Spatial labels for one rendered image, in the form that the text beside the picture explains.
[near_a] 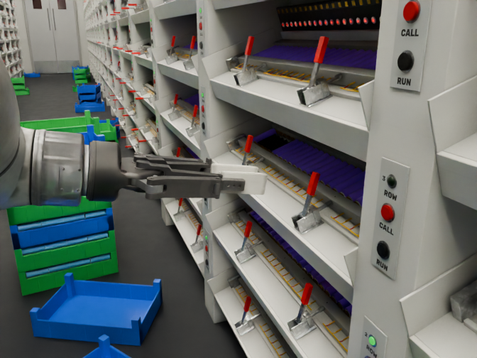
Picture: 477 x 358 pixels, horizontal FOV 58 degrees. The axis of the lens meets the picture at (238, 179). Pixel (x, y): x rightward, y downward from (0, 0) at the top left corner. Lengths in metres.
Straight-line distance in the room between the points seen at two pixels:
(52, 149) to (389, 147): 0.36
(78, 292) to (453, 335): 1.18
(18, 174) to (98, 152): 0.09
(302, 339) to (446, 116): 0.48
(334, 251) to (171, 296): 0.86
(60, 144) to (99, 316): 0.89
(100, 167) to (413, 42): 0.35
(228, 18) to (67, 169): 0.63
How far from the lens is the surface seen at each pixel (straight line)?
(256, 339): 1.06
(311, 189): 0.65
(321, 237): 0.65
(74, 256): 1.51
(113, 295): 1.43
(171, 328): 1.28
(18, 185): 0.52
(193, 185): 0.53
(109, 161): 0.53
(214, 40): 1.03
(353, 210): 0.64
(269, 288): 0.88
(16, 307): 1.50
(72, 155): 0.52
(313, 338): 0.76
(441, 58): 0.41
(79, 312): 1.40
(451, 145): 0.42
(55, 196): 0.53
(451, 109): 0.41
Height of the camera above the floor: 0.77
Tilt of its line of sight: 19 degrees down
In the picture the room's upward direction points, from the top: straight up
